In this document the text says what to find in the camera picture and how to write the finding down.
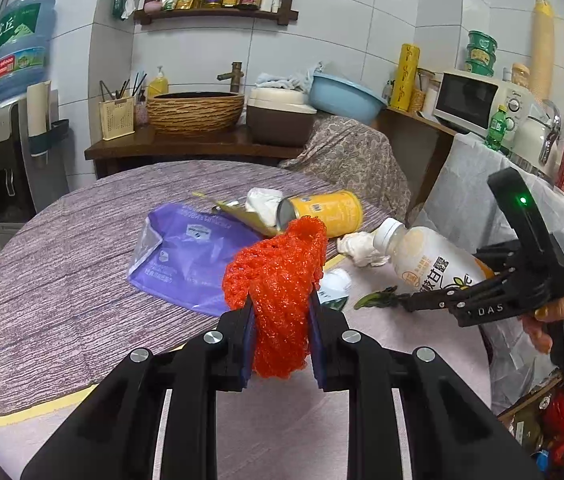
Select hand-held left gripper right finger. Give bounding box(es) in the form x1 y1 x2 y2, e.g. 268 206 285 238
309 292 545 480

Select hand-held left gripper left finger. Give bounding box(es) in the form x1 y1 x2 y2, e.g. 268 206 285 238
21 304 258 480

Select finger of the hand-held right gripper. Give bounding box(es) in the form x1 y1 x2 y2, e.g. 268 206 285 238
474 241 525 281
398 270 538 328

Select red foam fruit net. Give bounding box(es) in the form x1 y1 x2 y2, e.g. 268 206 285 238
222 215 329 380

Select green vegetable leaf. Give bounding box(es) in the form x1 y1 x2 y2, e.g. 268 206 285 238
353 286 402 310

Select cardboard box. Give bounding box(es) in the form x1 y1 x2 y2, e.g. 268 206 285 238
497 370 564 471

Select yellow tin can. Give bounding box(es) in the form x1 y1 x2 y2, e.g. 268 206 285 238
276 190 364 238

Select white milk drink bottle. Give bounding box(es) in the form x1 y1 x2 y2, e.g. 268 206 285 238
373 218 495 306

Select small white green packet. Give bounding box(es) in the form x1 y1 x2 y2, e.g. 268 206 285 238
318 268 353 311

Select white cover cloth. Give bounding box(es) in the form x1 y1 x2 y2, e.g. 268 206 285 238
407 132 564 416

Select white electric kettle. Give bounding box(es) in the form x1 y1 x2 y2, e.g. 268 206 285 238
509 100 563 173

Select crumpled white tissue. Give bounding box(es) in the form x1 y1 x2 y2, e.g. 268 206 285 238
337 231 390 267
245 187 283 226

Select green soda bottle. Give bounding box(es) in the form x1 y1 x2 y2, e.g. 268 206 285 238
484 105 509 151

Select purple plastic bag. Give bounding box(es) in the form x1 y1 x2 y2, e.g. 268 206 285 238
127 202 265 317

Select gold foil wrapper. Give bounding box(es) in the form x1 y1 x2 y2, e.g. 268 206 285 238
192 191 283 236

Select red plastic packets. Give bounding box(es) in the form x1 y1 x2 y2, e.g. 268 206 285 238
537 390 564 466

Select wooden cabinet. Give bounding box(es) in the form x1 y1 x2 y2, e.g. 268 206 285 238
372 107 458 211

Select white microwave oven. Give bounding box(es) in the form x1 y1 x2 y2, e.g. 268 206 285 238
433 69 530 136

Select small wicker jar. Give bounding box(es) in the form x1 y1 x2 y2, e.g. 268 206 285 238
409 67 435 113

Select floral cover cloth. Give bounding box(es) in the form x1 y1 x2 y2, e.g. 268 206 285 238
279 115 413 221

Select stacked green noodle bowls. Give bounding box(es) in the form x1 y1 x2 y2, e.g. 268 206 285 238
464 30 498 77

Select tall paper cup stack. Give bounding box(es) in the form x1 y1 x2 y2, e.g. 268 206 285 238
529 0 555 101

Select yellow wrap roll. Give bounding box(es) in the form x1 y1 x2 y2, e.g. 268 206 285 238
393 43 421 111

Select purple tablecloth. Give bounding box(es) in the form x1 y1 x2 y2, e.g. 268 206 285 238
0 160 493 480

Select wooden counter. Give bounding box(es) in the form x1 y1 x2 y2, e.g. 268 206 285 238
84 125 308 178

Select blue plastic basin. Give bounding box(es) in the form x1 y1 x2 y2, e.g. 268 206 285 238
308 72 388 121

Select brown white rice cooker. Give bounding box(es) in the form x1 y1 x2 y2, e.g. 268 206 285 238
245 86 319 146

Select wicker wash basin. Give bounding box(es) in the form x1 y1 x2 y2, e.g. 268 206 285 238
146 91 245 136

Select beige chopstick holder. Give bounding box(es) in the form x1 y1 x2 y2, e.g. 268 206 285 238
99 97 136 141

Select light blue towel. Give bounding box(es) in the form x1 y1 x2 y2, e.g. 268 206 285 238
254 62 323 92

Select brass faucet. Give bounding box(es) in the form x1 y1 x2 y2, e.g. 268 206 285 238
217 62 244 93

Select yellow soap bottle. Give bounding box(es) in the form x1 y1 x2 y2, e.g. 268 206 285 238
148 66 170 100

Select white green cup holder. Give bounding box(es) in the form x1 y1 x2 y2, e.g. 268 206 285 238
27 80 70 157

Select blue water jug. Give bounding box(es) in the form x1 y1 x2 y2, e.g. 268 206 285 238
0 0 57 103

